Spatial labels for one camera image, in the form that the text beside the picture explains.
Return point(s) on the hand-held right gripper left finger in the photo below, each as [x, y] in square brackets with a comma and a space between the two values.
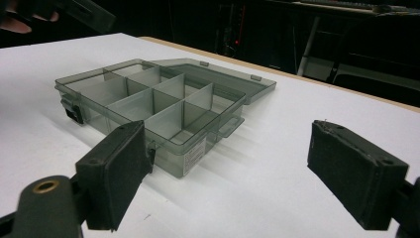
[112, 178]

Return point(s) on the black folding chair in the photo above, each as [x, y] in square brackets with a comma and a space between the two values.
[379, 87]

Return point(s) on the clear grey compartment box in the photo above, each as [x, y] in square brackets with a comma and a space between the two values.
[155, 99]

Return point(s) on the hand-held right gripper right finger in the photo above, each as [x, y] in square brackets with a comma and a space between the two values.
[356, 178]

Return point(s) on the white-legged desk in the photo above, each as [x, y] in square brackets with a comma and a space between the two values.
[308, 46]

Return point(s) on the black equipment with red light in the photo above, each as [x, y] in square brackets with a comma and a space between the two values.
[235, 33]

